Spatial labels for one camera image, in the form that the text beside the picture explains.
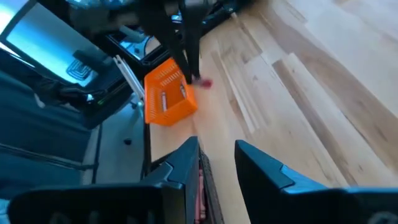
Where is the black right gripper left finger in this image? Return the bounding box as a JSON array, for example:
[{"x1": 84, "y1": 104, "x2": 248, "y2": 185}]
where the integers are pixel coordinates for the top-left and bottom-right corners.
[{"x1": 7, "y1": 136, "x2": 200, "y2": 224}]

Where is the black aluminium table frame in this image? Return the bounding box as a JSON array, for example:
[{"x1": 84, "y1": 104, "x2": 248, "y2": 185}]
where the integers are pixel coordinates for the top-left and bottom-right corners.
[{"x1": 102, "y1": 0, "x2": 249, "y2": 181}]

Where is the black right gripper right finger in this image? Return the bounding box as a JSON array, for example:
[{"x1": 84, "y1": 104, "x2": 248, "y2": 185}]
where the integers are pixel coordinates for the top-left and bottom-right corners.
[{"x1": 234, "y1": 139, "x2": 398, "y2": 224}]

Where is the silver bracket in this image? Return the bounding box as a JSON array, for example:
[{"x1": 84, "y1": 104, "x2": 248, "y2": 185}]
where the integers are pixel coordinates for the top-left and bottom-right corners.
[{"x1": 113, "y1": 55, "x2": 146, "y2": 101}]

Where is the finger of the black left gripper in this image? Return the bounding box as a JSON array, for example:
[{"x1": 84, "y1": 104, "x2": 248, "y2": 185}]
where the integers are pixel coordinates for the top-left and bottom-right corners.
[
  {"x1": 180, "y1": 2, "x2": 203, "y2": 78},
  {"x1": 139, "y1": 6, "x2": 193, "y2": 85}
]

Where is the black plastic basket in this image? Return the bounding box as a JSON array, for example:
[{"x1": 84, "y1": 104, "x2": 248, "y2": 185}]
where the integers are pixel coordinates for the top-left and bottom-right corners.
[{"x1": 194, "y1": 144, "x2": 225, "y2": 224}]

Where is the orange plastic basket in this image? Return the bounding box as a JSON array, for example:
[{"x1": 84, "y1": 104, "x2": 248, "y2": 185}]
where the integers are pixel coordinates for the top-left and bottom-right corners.
[{"x1": 143, "y1": 57, "x2": 199, "y2": 127}]

